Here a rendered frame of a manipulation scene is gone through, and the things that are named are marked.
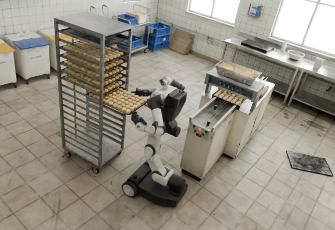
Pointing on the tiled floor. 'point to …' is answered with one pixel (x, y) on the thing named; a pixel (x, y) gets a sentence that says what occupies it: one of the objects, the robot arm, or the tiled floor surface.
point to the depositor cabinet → (241, 120)
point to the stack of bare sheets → (309, 163)
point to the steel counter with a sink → (327, 71)
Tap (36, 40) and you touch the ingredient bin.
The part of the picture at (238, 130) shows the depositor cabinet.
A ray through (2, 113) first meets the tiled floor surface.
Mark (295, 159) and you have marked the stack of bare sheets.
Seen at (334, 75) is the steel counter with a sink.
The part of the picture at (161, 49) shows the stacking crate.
